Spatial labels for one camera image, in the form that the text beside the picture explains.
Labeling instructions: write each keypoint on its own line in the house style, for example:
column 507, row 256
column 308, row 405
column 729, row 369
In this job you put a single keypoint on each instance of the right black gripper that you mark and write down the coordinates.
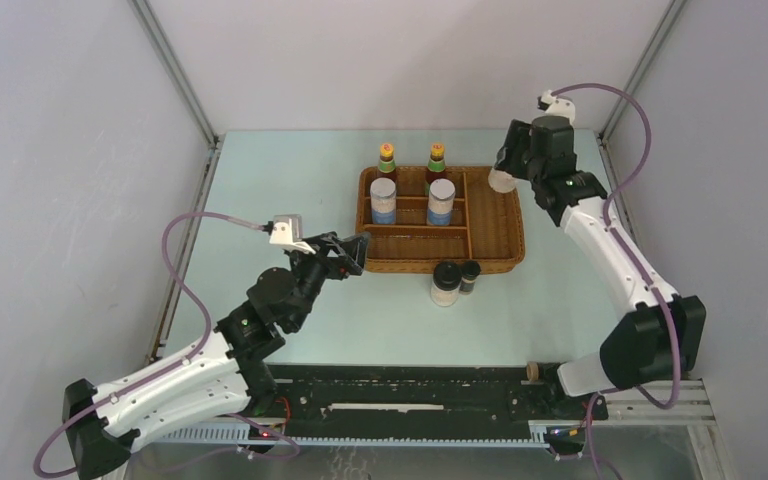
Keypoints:
column 518, row 138

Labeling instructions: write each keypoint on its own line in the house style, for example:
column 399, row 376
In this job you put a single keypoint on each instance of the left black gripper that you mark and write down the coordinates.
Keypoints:
column 350, row 251

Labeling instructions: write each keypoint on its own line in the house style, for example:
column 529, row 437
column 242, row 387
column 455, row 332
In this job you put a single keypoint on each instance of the black-top clear shaker bottle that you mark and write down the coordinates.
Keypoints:
column 501, row 181

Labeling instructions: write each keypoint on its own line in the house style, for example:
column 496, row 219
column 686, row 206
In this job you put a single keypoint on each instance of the silver-lid salt jar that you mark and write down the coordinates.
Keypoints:
column 383, row 201
column 441, row 195

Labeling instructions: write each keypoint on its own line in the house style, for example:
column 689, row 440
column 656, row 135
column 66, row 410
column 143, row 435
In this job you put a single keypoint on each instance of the yellow-cap sauce bottle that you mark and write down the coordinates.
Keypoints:
column 436, row 166
column 386, row 165

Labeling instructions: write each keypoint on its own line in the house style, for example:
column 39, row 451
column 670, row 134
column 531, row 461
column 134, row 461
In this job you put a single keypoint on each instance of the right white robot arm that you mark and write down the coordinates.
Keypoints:
column 659, row 331

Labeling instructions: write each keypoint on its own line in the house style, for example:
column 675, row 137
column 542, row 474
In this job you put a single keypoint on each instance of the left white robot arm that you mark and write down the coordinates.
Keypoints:
column 224, row 374

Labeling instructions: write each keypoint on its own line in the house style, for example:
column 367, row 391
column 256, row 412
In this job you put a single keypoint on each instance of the brown wicker divided basket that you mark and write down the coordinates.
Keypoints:
column 485, row 226

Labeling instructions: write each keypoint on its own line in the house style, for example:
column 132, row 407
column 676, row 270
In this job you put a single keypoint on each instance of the black-lid white spice jar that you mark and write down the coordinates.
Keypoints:
column 446, row 280

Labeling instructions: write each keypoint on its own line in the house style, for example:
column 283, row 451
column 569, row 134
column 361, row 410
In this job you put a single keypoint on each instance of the small black pepper jar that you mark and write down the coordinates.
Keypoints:
column 470, row 271

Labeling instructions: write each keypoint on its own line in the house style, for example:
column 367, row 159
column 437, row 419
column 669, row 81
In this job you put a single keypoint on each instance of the small wooden cork knob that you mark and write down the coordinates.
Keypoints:
column 533, row 371

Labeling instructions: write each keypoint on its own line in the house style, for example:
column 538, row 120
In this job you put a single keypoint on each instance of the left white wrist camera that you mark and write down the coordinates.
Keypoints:
column 286, row 232

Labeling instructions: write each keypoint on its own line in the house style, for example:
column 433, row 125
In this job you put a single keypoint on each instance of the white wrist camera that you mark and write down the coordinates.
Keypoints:
column 555, row 105
column 286, row 232

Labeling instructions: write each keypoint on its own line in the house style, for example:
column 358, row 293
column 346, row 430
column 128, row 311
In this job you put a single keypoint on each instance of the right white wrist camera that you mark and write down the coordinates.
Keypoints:
column 555, row 105

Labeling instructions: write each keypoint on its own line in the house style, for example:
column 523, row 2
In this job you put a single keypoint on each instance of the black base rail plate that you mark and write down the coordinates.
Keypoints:
column 401, row 403

